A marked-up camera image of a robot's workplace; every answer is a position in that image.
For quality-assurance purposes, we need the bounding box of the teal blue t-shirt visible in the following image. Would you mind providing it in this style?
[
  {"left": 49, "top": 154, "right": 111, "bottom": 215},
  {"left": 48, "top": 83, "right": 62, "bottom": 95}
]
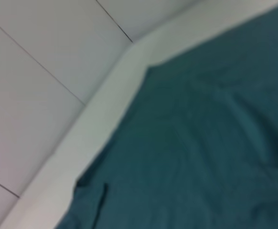
[{"left": 56, "top": 0, "right": 278, "bottom": 229}]

